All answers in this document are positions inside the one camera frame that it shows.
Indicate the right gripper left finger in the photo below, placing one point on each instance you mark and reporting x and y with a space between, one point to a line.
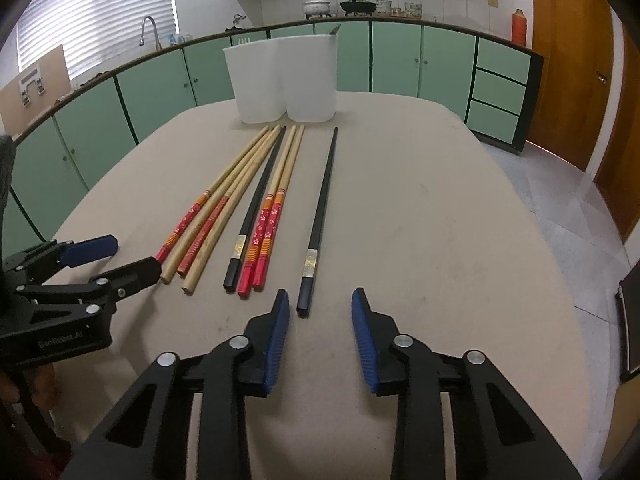
145 435

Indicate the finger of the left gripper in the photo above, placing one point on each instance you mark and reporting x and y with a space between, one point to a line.
125 279
90 249

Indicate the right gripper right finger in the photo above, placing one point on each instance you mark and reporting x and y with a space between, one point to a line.
497 435

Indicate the plain bamboo chopstick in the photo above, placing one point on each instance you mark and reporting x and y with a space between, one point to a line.
185 242
194 262

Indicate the bamboo chopstick red stripe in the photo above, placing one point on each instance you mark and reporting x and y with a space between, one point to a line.
173 266

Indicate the red floral chopstick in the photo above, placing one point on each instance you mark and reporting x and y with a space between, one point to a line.
273 221
247 275

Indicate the black chopstick gold band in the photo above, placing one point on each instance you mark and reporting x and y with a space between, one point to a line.
306 288

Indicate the bamboo chopstick red end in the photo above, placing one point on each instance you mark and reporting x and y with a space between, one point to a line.
173 238

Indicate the green lower kitchen cabinets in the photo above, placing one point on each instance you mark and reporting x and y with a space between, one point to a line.
489 83

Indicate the person's left hand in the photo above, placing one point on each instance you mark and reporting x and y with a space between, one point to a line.
41 386

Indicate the cardboard box with dispenser print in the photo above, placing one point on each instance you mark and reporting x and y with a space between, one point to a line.
34 91

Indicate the white window blind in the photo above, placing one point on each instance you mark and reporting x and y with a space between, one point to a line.
91 31

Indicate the white two-compartment utensil holder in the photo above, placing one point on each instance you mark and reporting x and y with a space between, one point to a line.
293 76

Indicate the white enamel pot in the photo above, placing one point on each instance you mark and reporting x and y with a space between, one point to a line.
316 9

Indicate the black wok with lid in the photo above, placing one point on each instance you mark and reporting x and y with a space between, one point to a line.
358 7

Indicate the orange thermos bottle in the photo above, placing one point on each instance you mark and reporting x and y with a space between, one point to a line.
519 28

